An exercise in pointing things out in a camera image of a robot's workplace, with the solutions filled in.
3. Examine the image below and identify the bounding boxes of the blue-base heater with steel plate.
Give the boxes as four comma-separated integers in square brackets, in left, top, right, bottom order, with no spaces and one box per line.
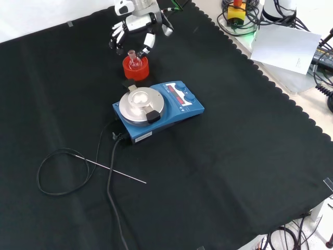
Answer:
[112,80,205,145]

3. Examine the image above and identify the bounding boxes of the pale board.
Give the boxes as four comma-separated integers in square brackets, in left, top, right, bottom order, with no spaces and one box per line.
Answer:
[250,24,323,76]

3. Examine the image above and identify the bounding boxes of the black cloth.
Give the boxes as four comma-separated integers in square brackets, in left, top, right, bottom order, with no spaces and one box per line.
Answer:
[0,0,333,250]

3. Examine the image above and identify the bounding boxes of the black cables around stop button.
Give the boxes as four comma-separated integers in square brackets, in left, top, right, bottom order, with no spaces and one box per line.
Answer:
[216,0,261,38]

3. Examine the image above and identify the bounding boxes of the yellow stop button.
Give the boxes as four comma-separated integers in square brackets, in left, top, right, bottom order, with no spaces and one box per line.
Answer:
[226,0,247,28]

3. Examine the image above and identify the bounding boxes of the orange ring flask stand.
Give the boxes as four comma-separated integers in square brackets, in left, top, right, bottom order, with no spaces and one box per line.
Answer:
[122,56,150,80]

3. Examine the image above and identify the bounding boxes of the black coiled cable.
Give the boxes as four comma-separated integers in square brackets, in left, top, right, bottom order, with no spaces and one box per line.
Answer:
[314,84,333,113]

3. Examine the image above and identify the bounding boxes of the thick black power cable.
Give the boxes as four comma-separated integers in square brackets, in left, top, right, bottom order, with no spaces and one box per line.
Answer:
[106,132,131,250]

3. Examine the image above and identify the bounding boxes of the thin black probe cable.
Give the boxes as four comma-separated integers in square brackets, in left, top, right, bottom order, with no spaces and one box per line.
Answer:
[36,121,116,196]

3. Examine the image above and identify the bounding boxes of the black device with yellow print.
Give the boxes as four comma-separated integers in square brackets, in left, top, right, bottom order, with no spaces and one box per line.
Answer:
[310,42,333,71]

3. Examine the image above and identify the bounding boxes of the green cable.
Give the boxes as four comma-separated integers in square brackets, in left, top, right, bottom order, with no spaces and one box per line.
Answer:
[161,0,191,13]

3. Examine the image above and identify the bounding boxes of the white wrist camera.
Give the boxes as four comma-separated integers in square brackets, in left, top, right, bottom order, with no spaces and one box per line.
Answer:
[114,0,135,17]

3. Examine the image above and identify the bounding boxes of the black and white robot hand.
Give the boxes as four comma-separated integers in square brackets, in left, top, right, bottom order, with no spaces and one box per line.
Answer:
[108,11,174,59]

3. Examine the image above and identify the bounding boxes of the clear round-bottom flask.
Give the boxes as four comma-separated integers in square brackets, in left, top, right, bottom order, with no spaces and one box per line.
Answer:
[127,49,143,71]

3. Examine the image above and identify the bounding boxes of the thin steel probe rod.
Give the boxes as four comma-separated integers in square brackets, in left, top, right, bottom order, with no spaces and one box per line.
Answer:
[71,153,147,184]

